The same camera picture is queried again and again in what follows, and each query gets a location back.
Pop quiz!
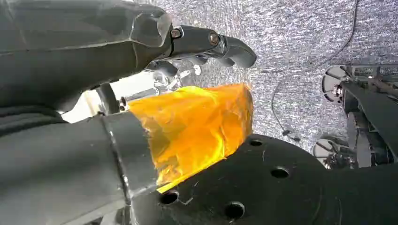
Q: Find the thin black floor cable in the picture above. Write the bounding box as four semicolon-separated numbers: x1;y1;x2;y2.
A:
270;0;360;143

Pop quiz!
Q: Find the black wheeled stand frame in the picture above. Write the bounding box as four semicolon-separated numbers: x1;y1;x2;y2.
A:
339;63;398;170

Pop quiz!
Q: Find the robot left arm ribbed sleeve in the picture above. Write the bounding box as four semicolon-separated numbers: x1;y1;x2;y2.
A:
0;105;68;138

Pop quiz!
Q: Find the black robot foot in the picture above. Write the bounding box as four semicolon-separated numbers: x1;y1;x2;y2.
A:
130;133;398;225

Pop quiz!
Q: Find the white caster wheel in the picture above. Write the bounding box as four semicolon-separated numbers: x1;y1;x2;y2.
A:
312;138;343;170
321;64;347;104

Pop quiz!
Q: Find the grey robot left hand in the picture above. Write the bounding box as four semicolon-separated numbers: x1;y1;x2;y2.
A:
0;0;258;225

